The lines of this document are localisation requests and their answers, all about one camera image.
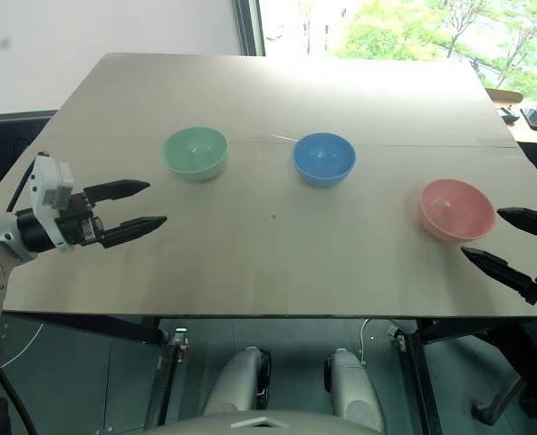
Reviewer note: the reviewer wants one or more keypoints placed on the green plastic bowl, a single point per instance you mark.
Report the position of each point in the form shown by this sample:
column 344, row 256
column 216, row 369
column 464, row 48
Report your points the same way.
column 194, row 154

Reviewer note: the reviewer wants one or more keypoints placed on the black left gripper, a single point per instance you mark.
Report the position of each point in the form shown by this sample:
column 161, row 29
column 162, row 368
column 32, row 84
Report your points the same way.
column 75, row 217

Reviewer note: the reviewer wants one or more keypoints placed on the small black desk device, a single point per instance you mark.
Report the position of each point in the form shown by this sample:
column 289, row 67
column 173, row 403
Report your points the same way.
column 509, row 114

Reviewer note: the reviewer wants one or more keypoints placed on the dark low cabinet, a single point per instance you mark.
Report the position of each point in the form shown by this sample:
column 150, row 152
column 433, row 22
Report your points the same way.
column 5, row 145

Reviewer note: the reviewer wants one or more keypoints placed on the silver left robot leg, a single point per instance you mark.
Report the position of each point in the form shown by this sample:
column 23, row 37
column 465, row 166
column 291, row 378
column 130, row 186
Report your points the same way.
column 236, row 380

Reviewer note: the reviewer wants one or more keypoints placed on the grey robot torso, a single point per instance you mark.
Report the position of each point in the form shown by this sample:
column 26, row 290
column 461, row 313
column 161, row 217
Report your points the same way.
column 259, row 423

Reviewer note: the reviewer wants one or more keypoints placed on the red plastic bowl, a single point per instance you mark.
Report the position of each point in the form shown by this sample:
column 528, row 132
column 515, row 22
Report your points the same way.
column 456, row 208

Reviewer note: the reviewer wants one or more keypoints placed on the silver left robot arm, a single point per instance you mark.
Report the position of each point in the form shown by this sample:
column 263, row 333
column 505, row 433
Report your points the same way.
column 1, row 233

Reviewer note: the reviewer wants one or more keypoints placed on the black table frame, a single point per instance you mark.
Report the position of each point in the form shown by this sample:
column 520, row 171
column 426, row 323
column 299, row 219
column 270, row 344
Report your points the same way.
column 424, row 376

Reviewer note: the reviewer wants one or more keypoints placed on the wooden desk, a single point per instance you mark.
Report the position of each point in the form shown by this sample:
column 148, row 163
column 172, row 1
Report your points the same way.
column 533, row 136

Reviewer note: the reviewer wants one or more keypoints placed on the silver right robot leg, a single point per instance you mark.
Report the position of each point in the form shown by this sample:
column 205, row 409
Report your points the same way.
column 354, row 389

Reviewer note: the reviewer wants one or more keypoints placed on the blue plastic bowl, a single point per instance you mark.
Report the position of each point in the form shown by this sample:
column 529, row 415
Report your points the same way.
column 324, row 158

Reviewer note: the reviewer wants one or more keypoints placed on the silver robot leg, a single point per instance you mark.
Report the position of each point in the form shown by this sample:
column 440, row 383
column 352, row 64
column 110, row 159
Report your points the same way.
column 236, row 380
column 354, row 389

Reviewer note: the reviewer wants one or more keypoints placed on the black office chair base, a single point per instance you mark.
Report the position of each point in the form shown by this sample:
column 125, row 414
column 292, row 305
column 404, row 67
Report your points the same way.
column 499, row 403

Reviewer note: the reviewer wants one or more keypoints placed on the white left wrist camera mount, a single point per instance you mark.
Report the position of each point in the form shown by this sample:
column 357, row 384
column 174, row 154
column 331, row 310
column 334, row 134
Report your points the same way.
column 50, row 181

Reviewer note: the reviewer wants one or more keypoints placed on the dark window frame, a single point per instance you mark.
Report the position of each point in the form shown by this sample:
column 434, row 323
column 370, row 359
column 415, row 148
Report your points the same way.
column 250, row 27

